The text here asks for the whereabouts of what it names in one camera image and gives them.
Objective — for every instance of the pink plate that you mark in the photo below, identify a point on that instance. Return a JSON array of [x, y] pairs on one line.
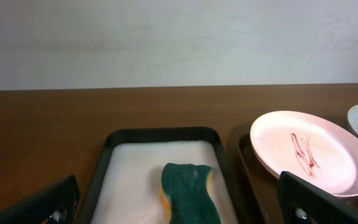
[[314, 149]]

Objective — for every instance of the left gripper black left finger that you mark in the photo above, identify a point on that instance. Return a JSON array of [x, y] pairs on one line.
[[56, 203]]

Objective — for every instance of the brown plastic tray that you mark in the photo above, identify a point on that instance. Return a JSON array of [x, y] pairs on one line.
[[263, 185]]

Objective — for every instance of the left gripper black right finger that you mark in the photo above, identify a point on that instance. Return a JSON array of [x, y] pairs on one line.
[[303, 202]]

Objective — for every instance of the green and yellow sponge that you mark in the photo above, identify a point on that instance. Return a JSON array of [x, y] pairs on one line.
[[184, 194]]

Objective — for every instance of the black tray with soapy foam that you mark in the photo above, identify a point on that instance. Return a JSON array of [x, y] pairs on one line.
[[126, 183]]

